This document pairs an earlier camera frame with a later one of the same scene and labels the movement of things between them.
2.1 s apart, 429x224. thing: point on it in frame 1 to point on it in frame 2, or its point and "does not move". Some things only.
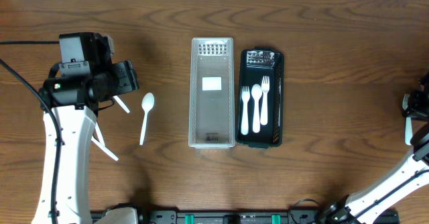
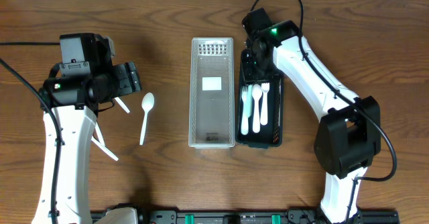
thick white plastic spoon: x=257 y=92 does not move
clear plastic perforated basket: x=212 y=103 does not move
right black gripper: x=414 y=104 to x=253 y=70
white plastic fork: x=265 y=86 does not move
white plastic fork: x=408 y=132 to x=249 y=98
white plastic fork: x=245 y=95 does not move
